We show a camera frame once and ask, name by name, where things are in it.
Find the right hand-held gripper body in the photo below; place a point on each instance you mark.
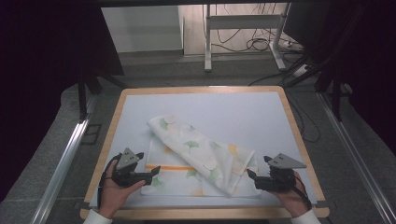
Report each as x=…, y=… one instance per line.
x=280, y=174

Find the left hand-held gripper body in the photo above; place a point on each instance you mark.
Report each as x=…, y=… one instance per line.
x=127, y=168

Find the white leaf-print mesh laundry bag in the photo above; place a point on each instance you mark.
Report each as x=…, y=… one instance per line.
x=199, y=149

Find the person's right hand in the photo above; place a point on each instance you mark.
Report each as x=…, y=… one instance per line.
x=289, y=199

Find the person's left hand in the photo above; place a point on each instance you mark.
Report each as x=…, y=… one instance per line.
x=113, y=196

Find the dark floor grille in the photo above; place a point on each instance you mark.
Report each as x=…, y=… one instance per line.
x=91, y=134

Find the black metal stand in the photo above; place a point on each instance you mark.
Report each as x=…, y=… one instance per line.
x=334, y=90
x=83, y=99

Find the white power strip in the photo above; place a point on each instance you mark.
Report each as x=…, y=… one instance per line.
x=300, y=70

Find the dark curtain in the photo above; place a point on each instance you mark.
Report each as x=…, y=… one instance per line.
x=40, y=77
x=370, y=62

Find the white cabinet panel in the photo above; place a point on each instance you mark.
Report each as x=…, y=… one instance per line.
x=143, y=29

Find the aluminium floor rail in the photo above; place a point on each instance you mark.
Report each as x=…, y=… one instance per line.
x=62, y=168
x=355, y=155

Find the white metal desk frame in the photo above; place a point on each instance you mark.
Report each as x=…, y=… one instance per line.
x=243, y=21

